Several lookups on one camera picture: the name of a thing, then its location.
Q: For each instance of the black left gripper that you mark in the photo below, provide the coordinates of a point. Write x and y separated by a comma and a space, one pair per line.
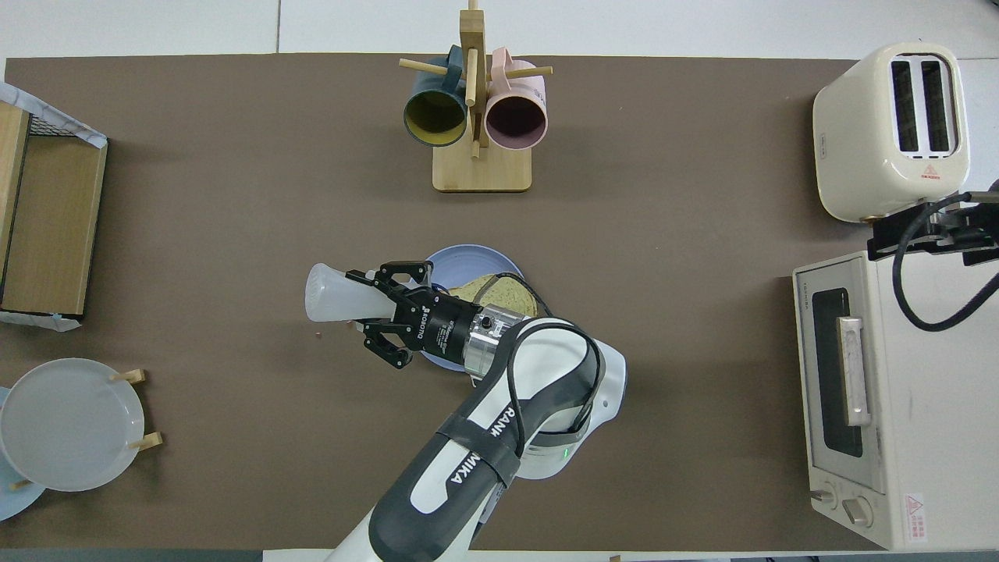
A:
437, 328

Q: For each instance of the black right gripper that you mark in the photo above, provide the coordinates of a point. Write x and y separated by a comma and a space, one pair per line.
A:
972, 234

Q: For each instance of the translucent squeeze bottle blue cap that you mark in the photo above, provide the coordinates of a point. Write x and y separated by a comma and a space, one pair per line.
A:
332, 293

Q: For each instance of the toasted bread slice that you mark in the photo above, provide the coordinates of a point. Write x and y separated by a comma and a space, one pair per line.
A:
511, 293

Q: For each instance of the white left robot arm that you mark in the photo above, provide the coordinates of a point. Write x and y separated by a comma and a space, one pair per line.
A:
437, 507

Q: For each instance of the wooden plate rack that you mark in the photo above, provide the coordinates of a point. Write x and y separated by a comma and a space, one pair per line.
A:
133, 376

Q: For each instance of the grey round plate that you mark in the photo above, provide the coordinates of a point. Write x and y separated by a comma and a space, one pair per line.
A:
70, 425

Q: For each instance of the light blue round plate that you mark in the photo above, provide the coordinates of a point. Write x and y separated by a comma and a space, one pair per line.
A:
12, 503

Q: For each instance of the cream toaster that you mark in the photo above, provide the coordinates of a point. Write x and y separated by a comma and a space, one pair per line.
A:
851, 156

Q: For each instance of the wooden mug tree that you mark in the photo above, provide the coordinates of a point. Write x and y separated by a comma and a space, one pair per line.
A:
482, 172

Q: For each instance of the white toaster oven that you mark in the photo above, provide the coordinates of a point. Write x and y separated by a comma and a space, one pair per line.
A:
936, 429

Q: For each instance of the dark teal mug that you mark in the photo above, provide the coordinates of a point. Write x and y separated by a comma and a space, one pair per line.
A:
435, 117

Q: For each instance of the brown table mat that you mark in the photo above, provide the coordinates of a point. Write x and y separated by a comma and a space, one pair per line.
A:
702, 156

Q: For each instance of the pink mug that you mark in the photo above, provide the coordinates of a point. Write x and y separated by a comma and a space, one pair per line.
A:
515, 117

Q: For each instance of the white grid patterned liner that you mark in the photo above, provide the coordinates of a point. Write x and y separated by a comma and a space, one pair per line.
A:
39, 320

